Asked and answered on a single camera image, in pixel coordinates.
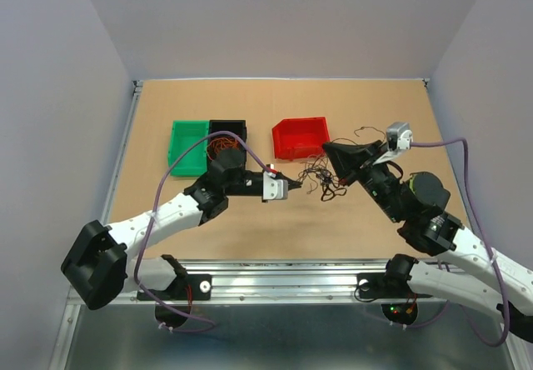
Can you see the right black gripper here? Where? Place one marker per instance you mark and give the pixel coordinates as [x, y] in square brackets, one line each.
[349, 157]

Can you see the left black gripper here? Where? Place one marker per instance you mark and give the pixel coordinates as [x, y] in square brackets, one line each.
[292, 184]

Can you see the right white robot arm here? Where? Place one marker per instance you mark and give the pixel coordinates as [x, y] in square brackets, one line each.
[491, 282]

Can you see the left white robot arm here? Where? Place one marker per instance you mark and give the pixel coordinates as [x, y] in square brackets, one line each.
[102, 262]

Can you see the red plastic bin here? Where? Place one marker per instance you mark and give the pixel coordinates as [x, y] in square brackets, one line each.
[299, 138]

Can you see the black plastic bin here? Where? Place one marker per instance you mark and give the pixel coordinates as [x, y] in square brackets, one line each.
[221, 142]

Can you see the green plastic bin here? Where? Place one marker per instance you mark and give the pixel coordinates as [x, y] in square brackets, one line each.
[183, 135]

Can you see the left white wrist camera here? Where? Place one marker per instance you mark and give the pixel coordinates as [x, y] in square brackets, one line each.
[274, 187]

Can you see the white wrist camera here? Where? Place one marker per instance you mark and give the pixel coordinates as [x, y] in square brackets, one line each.
[274, 187]
[399, 137]

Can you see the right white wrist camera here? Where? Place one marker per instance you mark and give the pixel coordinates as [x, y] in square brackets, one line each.
[399, 137]

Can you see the aluminium mounting rail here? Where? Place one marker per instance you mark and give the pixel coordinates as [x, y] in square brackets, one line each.
[282, 281]

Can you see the aluminium table side frame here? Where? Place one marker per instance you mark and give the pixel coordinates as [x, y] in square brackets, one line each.
[110, 191]

